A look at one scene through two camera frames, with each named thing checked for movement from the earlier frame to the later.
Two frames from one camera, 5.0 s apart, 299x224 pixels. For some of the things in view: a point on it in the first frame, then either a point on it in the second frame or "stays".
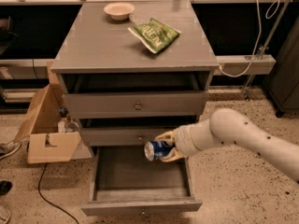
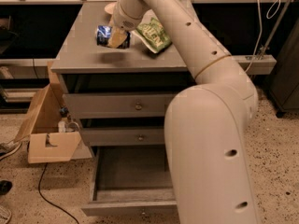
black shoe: [5, 187] stays
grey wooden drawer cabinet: [121, 93] stays
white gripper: [181, 141] to [121, 19]
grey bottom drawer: [124, 181] stays
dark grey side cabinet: [282, 84] stays
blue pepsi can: [154, 149] to [103, 35]
